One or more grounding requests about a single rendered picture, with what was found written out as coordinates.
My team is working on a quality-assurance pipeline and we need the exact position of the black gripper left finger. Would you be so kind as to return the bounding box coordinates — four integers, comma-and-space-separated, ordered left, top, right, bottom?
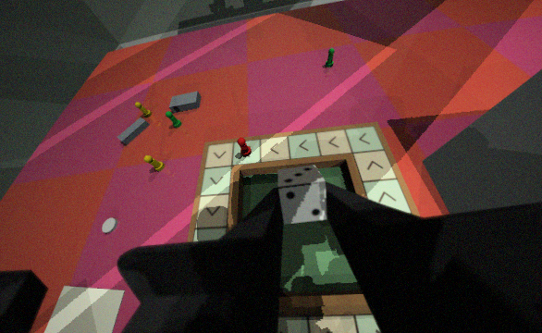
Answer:
117, 188, 283, 333

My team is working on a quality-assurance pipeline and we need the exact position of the green game pawn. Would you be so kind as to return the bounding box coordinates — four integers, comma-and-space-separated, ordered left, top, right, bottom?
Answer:
326, 48, 335, 68
166, 111, 181, 128

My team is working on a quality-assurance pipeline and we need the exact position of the yellow game pawn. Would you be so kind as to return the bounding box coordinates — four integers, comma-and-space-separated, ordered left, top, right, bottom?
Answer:
135, 102, 152, 117
144, 155, 166, 171

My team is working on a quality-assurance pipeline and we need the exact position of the grey die with black pips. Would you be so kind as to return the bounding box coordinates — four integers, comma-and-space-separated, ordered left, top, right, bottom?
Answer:
277, 165, 327, 225

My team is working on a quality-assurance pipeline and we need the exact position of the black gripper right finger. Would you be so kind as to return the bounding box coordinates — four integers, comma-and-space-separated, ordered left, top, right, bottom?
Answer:
326, 182, 542, 333

